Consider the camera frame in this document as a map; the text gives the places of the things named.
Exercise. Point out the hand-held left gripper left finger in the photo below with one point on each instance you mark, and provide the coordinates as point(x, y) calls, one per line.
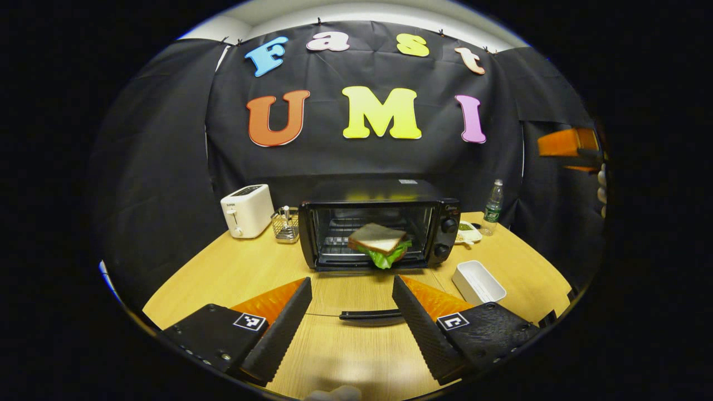
point(281, 328)

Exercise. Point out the black backdrop cloth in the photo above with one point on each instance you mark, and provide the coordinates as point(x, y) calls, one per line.
point(167, 139)

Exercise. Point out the small white shaker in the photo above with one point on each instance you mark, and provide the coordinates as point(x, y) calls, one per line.
point(285, 214)

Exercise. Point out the white rectangular tray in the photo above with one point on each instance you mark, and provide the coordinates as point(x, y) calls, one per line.
point(479, 281)

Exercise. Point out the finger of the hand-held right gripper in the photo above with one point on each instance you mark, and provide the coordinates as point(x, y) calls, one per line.
point(585, 167)
point(562, 143)

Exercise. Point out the white toaster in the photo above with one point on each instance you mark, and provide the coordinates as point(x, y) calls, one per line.
point(248, 214)

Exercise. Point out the black electric oven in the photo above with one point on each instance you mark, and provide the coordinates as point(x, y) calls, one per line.
point(379, 192)

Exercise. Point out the black table edge clamp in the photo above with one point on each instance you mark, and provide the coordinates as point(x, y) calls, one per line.
point(547, 320)

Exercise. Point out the sandwich with lettuce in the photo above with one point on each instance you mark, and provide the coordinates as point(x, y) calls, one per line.
point(376, 236)

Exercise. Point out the clear water bottle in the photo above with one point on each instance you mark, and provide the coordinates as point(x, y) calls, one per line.
point(492, 211)

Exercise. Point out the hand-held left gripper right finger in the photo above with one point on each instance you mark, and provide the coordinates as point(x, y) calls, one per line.
point(423, 328)

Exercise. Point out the white divided dish with seeds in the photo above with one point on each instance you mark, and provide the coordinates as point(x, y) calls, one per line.
point(469, 233)

